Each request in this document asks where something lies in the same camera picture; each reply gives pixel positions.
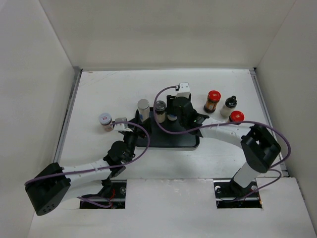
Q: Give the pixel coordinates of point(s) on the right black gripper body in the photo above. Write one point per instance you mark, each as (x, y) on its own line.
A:
(182, 121)

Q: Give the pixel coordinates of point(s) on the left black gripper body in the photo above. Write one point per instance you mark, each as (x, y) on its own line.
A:
(130, 139)

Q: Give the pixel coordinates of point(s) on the white cap blue label bottle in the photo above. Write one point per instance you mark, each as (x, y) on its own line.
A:
(171, 117)

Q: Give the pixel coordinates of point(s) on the clear lid pepper shaker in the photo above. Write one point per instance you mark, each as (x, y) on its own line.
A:
(159, 108)

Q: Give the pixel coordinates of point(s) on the silver lid salt jar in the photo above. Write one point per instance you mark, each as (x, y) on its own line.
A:
(143, 109)

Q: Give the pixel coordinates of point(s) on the white lid small spice jar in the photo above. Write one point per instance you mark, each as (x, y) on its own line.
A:
(105, 120)

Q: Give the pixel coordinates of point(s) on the red lid sauce jar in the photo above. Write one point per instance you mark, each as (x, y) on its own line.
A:
(213, 99)
(236, 116)

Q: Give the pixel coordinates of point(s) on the red lid sauce jar front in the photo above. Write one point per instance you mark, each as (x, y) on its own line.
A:
(236, 116)

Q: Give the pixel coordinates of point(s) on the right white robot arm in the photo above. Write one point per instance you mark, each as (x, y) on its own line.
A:
(258, 145)

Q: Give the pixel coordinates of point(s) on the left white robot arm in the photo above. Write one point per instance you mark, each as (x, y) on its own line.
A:
(56, 184)

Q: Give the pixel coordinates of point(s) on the black plastic tray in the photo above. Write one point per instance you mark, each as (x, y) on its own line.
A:
(161, 139)

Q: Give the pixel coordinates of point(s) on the black cap small bottle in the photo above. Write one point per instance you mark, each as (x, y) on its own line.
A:
(229, 106)

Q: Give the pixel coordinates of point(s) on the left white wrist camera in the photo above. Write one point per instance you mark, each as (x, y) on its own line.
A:
(121, 125)

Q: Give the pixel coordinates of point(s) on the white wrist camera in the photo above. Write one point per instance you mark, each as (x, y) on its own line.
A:
(183, 90)
(121, 125)

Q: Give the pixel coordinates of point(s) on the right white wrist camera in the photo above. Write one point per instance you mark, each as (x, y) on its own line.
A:
(183, 90)

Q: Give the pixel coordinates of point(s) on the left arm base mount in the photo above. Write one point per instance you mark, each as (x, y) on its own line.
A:
(109, 198)

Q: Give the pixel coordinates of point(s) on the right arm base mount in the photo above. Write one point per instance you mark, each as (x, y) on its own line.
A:
(235, 193)

